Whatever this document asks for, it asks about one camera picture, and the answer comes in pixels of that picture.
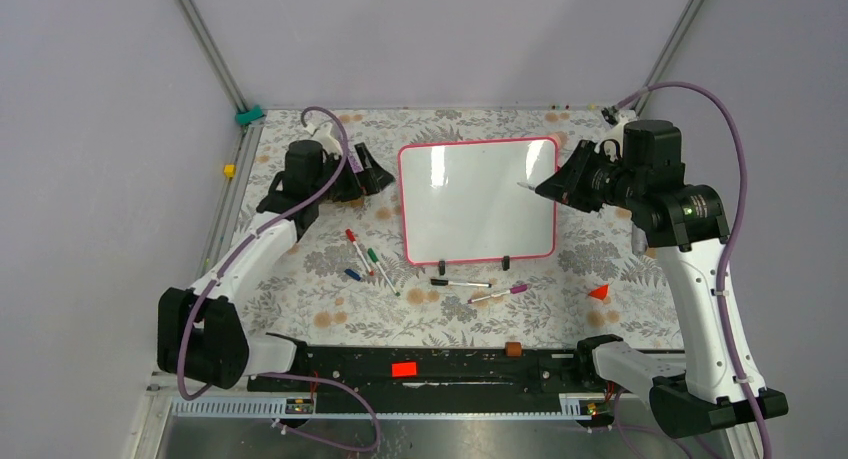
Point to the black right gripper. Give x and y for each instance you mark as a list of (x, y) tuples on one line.
[(567, 184)]

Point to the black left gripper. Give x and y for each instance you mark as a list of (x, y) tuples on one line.
[(372, 180)]

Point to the pink framed whiteboard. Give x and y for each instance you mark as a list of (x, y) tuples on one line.
[(461, 202)]

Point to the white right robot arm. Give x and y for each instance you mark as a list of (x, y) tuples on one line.
[(719, 386)]

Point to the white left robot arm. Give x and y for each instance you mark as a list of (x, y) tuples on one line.
[(203, 333)]

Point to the purple glitter microphone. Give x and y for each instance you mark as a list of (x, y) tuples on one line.
[(354, 161)]

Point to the red capped marker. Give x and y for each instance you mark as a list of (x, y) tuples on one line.
[(359, 251)]

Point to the green capped marker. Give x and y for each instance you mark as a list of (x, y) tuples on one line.
[(376, 261)]

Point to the blue marker cap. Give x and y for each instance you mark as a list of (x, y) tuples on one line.
[(353, 275)]

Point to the orange triangle block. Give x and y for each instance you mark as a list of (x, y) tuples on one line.
[(600, 293)]

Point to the purple capped marker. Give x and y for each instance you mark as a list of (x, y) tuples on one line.
[(506, 292)]

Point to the black capped marker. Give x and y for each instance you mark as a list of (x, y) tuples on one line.
[(454, 283)]

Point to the green corner clamp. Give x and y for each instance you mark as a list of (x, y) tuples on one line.
[(244, 119)]

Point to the yellow small cube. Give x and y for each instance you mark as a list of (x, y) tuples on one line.
[(229, 171)]

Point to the brown small block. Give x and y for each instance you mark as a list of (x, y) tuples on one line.
[(513, 349)]

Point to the red tape label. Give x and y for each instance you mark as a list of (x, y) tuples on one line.
[(404, 369)]

